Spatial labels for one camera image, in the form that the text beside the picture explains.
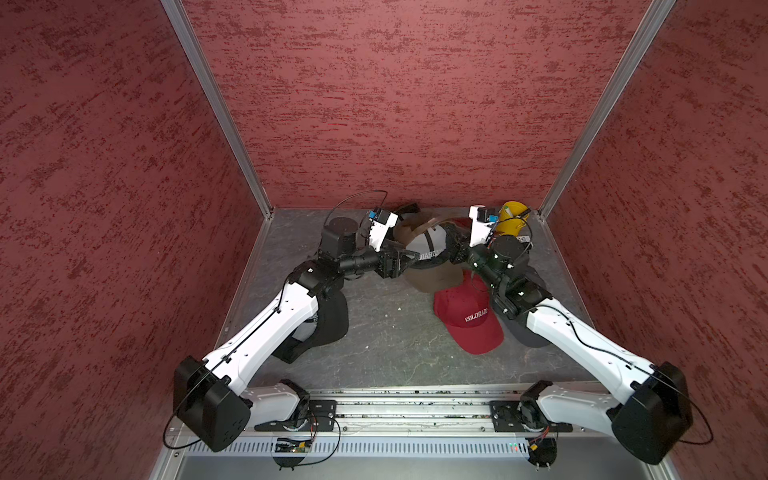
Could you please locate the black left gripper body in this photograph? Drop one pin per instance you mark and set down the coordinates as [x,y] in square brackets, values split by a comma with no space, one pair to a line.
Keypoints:
[383,268]

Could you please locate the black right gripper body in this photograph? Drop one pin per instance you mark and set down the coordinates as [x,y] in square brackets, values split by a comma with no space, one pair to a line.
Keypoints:
[462,251]

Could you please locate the red baseball cap front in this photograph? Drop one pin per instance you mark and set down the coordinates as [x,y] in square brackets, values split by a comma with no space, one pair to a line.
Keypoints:
[466,313]

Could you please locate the black baseball cap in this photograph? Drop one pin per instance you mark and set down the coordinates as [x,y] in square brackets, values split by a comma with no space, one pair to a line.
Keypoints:
[328,325]

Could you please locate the dark grey baseball cap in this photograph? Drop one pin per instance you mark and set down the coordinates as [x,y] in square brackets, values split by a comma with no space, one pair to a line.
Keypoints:
[523,293]

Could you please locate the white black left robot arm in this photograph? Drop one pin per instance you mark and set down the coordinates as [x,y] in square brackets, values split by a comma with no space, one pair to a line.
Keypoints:
[310,310]

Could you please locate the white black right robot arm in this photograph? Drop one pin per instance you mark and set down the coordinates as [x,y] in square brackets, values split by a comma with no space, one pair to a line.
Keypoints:
[645,407]

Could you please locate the yellow plastic bucket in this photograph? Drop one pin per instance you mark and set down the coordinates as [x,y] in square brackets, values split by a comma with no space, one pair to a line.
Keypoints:
[512,218]

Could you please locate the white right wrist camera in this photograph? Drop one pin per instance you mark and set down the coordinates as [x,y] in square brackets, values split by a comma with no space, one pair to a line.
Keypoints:
[484,220]

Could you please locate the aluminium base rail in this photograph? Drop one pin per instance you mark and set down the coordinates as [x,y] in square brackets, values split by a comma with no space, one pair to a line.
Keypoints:
[431,410]

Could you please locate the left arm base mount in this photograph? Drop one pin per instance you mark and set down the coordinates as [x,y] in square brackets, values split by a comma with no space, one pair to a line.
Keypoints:
[311,416]

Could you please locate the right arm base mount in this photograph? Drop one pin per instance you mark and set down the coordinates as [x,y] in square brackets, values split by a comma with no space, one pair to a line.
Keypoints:
[510,417]

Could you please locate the aluminium corner post right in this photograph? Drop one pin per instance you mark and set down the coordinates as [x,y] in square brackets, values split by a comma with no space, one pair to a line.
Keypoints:
[643,37]

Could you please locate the aluminium corner post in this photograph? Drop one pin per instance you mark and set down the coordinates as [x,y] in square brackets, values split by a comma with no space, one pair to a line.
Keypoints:
[193,50]
[643,37]

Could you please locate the aluminium corner post left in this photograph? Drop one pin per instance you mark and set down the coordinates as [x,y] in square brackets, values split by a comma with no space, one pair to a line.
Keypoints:
[193,50]

